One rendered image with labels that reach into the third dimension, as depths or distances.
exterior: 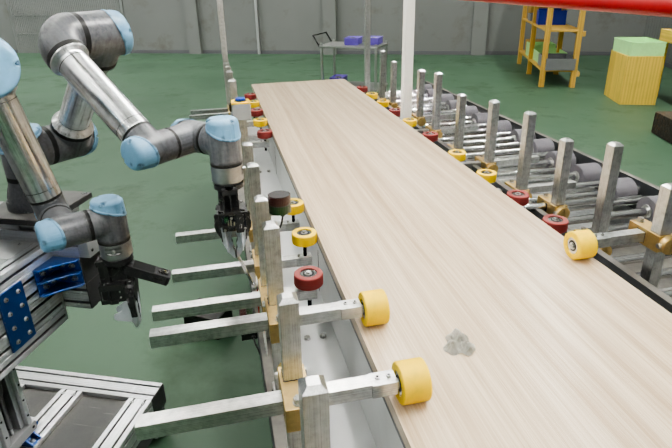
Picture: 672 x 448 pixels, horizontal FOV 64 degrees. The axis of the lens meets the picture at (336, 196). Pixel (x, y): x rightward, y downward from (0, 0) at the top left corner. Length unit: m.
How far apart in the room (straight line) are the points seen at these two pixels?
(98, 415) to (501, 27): 11.36
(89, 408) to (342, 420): 1.12
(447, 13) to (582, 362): 11.41
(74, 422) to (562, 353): 1.66
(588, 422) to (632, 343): 0.29
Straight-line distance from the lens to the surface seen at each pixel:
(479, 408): 1.10
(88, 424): 2.22
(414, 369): 1.04
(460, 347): 1.23
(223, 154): 1.24
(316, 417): 0.75
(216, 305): 1.47
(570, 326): 1.36
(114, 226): 1.35
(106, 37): 1.50
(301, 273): 1.47
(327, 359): 1.62
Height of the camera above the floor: 1.65
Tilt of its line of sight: 22 degrees down
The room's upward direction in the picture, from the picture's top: 1 degrees counter-clockwise
